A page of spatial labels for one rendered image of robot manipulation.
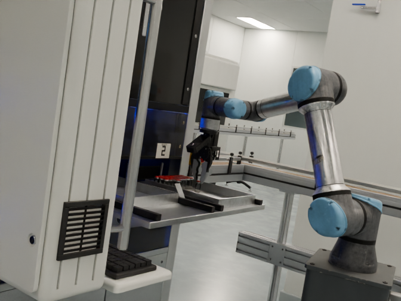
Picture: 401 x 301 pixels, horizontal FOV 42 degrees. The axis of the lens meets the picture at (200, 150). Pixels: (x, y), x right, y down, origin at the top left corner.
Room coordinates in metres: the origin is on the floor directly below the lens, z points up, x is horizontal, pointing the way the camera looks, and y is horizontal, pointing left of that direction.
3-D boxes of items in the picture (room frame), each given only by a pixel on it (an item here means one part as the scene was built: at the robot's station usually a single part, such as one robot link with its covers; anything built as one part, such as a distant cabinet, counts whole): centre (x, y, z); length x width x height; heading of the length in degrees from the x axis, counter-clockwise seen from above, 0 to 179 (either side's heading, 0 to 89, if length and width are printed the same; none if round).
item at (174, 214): (1.87, 0.11, 0.87); 0.70 x 0.48 x 0.02; 146
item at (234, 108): (2.00, -0.10, 1.23); 0.11 x 0.11 x 0.08; 40
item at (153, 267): (1.33, 0.26, 0.82); 0.40 x 0.14 x 0.02; 54
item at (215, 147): (2.07, -0.02, 1.07); 0.09 x 0.08 x 0.12; 145
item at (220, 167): (2.64, -0.01, 0.92); 0.69 x 0.16 x 0.16; 146
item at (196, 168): (2.08, 0.00, 0.97); 0.06 x 0.03 x 0.09; 145
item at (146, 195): (1.77, 0.26, 0.90); 0.34 x 0.26 x 0.04; 56
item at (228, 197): (1.98, -0.02, 0.90); 0.34 x 0.26 x 0.04; 55
